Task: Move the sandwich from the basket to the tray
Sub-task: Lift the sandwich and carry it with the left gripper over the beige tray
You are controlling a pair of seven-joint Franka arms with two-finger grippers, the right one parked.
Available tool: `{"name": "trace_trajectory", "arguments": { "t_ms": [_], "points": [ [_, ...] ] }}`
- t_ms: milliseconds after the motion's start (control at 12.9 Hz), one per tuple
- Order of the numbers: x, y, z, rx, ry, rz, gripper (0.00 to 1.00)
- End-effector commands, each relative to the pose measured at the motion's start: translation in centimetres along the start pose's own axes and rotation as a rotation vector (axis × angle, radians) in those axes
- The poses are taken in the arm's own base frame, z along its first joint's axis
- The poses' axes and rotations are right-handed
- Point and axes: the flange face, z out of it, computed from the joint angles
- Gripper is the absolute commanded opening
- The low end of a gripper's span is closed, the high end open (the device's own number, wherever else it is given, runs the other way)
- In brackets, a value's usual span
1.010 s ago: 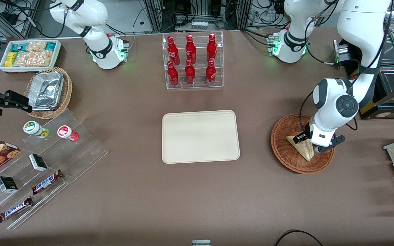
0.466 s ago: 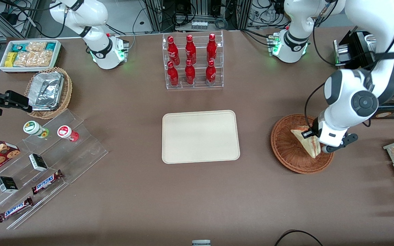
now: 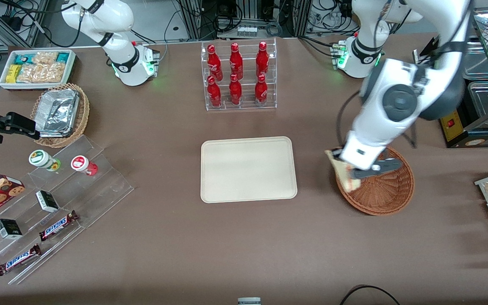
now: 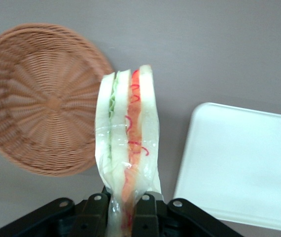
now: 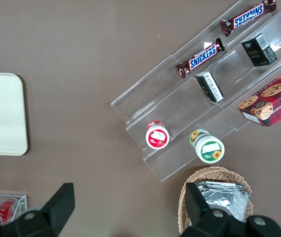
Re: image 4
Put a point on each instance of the triangle sandwich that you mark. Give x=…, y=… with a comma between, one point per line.
x=120, y=118

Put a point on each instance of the cream plastic tray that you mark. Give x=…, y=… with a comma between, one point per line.
x=241, y=160

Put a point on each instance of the large round wicker basket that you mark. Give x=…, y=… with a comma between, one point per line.
x=39, y=98

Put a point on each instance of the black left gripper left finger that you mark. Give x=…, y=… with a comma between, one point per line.
x=94, y=214

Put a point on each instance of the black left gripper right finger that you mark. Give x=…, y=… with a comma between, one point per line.
x=146, y=217

